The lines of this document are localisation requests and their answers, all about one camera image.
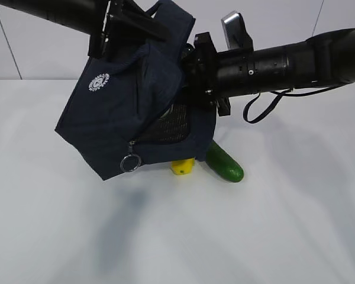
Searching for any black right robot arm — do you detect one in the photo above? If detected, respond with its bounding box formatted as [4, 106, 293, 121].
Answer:
[182, 28, 355, 117]

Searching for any dark navy lunch bag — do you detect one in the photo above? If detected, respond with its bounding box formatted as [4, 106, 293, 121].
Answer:
[55, 1, 216, 180]

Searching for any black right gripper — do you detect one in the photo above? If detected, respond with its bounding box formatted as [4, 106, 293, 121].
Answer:
[183, 33, 290, 116]

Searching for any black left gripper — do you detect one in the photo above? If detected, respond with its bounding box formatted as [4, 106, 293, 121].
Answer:
[88, 0, 170, 58]

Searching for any green cucumber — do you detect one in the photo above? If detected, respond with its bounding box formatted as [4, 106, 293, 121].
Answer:
[205, 140, 244, 183]

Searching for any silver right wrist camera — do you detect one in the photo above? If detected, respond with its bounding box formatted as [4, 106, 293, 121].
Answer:
[221, 11, 254, 51]

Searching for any yellow lemon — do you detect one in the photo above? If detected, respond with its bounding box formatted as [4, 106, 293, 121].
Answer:
[171, 158, 195, 176]

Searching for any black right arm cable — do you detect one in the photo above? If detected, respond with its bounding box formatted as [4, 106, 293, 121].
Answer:
[244, 87, 341, 124]

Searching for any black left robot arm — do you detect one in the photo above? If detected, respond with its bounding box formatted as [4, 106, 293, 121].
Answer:
[0, 0, 170, 59]

